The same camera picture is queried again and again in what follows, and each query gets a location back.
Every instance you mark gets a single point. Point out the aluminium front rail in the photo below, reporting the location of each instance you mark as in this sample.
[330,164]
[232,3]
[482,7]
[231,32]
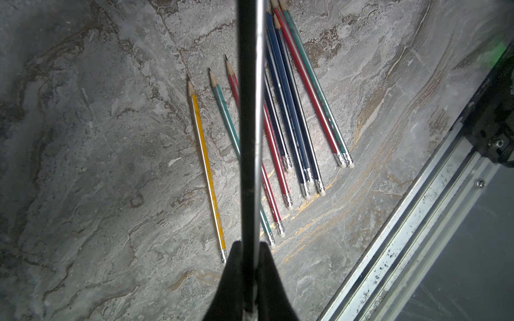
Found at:
[417,232]

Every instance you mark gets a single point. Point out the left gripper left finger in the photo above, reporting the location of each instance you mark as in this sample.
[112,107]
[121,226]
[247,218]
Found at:
[228,300]

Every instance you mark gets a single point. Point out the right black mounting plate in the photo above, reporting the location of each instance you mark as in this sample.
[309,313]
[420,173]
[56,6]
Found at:
[488,123]

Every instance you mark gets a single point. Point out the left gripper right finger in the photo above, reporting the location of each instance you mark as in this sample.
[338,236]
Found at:
[272,301]

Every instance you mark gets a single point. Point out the red pencil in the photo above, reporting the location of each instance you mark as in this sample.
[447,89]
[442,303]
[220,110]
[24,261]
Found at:
[265,180]
[302,71]
[277,160]

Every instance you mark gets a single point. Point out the black pencil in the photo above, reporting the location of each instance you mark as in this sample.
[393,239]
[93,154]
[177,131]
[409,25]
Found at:
[251,63]

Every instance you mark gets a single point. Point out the green pencil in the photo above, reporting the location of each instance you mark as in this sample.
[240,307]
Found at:
[229,125]
[339,141]

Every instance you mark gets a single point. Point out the yellow pencil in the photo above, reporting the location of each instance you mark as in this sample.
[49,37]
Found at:
[193,101]

